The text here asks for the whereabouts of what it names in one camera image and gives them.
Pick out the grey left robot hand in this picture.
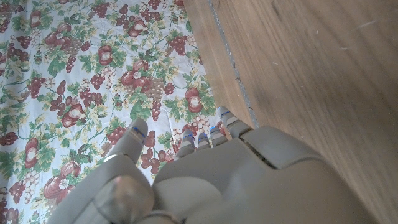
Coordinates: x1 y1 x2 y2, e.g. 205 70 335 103
46 105 379 224

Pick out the fruit print backdrop cloth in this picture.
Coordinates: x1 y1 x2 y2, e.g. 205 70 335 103
0 0 233 224

